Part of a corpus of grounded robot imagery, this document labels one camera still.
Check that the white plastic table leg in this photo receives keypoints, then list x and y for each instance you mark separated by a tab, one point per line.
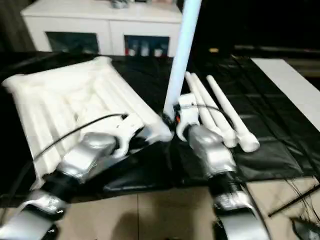
182	50
190	81
230	112
217	117

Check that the white plastic table top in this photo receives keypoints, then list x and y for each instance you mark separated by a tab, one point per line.
50	95

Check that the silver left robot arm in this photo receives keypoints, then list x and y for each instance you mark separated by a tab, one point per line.
85	155

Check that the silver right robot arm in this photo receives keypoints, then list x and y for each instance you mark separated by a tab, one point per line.
212	150

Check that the black mat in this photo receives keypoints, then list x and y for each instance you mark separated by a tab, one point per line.
150	75

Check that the small white bottle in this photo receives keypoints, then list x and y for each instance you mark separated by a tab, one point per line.
131	51
158	52
144	50

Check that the small yellow tag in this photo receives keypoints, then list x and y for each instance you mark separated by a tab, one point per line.
213	50

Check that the white flat board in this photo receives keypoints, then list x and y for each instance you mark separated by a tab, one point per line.
287	80

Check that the black side table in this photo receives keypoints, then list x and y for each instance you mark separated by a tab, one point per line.
275	48

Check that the white cabinet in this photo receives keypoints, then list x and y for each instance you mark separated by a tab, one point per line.
100	15

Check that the dark patterned ornament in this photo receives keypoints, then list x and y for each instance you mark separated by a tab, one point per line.
120	3

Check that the grey curtain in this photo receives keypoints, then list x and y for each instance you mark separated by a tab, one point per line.
12	30

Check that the black foot pedal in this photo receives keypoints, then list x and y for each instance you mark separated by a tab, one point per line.
307	230

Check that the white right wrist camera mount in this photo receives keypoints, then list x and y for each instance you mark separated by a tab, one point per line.
188	112

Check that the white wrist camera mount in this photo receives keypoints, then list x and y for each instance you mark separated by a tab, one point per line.
188	112
130	125

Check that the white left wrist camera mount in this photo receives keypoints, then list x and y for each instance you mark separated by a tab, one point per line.
130	125

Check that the black folding table frame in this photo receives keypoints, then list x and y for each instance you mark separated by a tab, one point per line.
295	200

